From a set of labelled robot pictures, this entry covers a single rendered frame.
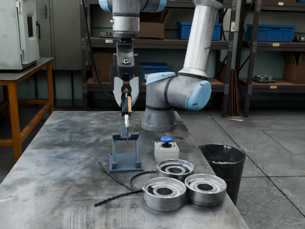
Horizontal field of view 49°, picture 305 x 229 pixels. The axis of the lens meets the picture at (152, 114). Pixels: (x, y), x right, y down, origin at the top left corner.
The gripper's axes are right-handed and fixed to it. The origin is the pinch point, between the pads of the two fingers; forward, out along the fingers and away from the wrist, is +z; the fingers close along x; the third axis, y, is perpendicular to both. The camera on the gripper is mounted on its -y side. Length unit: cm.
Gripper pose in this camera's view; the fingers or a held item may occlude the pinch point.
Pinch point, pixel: (126, 102)
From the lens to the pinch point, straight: 98.2
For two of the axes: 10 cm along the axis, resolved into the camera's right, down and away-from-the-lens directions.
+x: -9.9, 0.1, -1.4
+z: -0.2, 9.6, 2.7
